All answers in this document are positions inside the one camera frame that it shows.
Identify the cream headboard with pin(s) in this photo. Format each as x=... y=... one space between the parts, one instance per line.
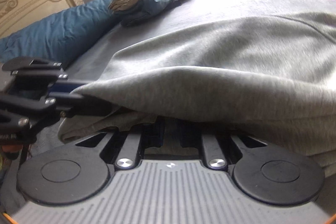
x=17 y=14

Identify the grey sweatpants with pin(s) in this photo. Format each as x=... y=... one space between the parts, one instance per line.
x=272 y=76

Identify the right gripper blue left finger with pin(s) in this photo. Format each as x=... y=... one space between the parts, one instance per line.
x=139 y=138

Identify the blue pillow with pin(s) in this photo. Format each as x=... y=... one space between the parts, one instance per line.
x=63 y=36

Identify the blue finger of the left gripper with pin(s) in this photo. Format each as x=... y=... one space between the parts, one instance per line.
x=67 y=86
x=72 y=104

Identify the blue jeans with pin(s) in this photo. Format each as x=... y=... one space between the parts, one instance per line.
x=145 y=10

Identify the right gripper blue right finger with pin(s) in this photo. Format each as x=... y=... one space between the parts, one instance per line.
x=202 y=136

